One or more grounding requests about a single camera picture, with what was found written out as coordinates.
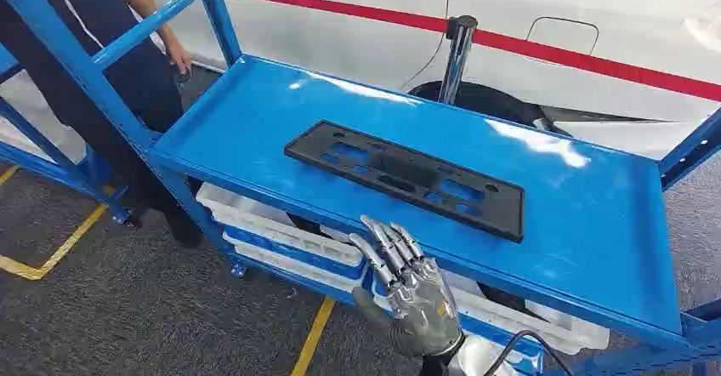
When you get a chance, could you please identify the person's hand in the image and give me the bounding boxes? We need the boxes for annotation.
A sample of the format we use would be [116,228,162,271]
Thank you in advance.
[165,37,195,77]

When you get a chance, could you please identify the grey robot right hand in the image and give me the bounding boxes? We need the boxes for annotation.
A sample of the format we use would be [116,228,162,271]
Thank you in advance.
[348,215,466,361]

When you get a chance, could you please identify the person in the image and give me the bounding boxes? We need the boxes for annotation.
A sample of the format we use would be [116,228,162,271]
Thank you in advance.
[0,0,207,251]

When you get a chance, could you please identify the white plastic tray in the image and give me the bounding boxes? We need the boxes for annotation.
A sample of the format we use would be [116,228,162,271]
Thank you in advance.
[370,271,611,359]
[222,232,363,296]
[195,182,367,269]

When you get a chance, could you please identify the blue metal rack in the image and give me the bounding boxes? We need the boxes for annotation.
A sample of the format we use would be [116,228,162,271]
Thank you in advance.
[0,43,133,225]
[0,0,721,376]

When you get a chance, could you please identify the black plastic mounting plate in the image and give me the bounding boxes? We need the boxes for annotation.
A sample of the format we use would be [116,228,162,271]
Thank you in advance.
[283,119,526,244]

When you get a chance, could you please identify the red barrier belt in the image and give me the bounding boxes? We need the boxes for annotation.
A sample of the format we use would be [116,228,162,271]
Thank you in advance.
[473,28,721,104]
[137,0,450,34]

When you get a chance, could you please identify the white car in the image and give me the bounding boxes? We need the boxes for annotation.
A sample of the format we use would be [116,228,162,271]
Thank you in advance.
[137,0,721,162]

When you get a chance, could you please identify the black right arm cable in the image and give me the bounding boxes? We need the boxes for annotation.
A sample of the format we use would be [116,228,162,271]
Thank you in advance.
[483,329,573,376]

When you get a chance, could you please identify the chrome stanchion post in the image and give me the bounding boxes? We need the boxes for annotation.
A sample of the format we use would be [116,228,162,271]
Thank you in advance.
[437,14,480,106]

